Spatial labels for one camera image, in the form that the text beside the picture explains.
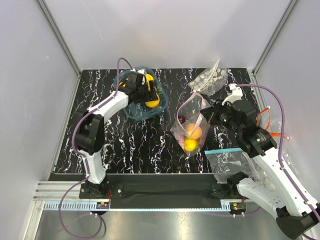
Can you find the pink zip top bag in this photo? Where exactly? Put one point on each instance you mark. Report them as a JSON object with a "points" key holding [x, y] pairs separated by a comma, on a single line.
{"points": [[191, 110]]}

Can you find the yellow banana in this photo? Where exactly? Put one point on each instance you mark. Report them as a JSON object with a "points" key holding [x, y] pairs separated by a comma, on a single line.
{"points": [[137, 81]]}

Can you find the blue zip top bag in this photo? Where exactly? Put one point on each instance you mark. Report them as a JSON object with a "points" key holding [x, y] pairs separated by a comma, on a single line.
{"points": [[226, 162]]}

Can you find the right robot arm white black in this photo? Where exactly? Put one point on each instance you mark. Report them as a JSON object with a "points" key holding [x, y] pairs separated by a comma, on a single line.
{"points": [[293, 208]]}

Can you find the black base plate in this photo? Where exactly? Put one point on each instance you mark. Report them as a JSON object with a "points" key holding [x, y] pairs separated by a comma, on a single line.
{"points": [[181, 189]]}

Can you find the orange zip top bag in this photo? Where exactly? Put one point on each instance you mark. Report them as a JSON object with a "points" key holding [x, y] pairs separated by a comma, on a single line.
{"points": [[273, 126]]}

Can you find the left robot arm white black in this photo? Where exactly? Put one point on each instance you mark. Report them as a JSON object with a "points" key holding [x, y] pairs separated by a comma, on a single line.
{"points": [[89, 134]]}

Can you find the teal plastic fruit tray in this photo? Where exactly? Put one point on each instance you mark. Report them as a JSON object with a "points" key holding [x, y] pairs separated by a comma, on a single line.
{"points": [[138, 111]]}

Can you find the white cable duct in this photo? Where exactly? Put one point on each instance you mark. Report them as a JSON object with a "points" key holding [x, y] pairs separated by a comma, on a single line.
{"points": [[116, 205]]}

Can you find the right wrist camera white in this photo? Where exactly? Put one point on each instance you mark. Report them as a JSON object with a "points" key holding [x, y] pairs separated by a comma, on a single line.
{"points": [[236, 94]]}

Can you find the yellow lemon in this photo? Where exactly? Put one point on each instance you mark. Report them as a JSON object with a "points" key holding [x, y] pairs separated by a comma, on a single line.
{"points": [[153, 103]]}

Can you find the clear bag with white pieces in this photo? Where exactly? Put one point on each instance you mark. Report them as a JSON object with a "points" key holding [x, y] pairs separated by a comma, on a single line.
{"points": [[211, 80]]}

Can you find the orange peach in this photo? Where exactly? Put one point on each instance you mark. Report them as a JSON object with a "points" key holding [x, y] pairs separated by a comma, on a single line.
{"points": [[193, 132]]}

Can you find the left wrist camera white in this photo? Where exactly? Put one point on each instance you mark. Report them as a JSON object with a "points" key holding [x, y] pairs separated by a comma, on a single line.
{"points": [[140, 71]]}

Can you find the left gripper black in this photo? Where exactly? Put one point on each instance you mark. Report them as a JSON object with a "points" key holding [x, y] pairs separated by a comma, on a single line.
{"points": [[150, 95]]}

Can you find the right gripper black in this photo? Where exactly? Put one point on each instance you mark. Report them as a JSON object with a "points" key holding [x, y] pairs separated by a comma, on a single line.
{"points": [[211, 112]]}

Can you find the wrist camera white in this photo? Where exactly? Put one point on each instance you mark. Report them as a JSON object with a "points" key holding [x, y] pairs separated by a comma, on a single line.
{"points": [[140, 71], [236, 94]]}

